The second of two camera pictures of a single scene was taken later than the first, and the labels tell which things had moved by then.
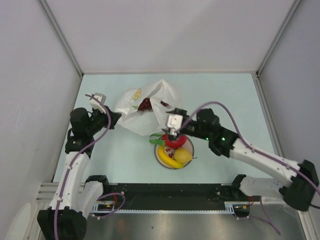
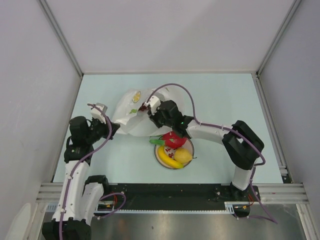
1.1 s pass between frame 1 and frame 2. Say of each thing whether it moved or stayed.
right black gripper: moved
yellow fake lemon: stayed
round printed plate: stayed
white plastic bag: stayed
